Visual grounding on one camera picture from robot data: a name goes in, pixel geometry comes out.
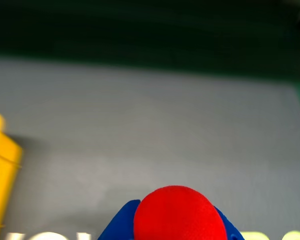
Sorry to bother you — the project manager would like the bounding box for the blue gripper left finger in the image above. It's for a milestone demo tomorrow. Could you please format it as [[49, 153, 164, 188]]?
[[97, 199, 141, 240]]

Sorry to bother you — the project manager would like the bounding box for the pale yellow-green object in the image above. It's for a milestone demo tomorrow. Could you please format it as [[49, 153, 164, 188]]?
[[239, 229, 300, 240]]

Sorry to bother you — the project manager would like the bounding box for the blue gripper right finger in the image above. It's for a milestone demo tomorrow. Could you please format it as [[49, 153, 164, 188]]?
[[213, 204, 246, 240]]

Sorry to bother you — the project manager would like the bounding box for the red foam ball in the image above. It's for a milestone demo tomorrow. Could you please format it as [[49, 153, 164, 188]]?
[[133, 185, 228, 240]]

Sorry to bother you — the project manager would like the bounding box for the yellow plastic bin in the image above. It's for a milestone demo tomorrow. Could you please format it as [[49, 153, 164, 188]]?
[[0, 108, 24, 240]]

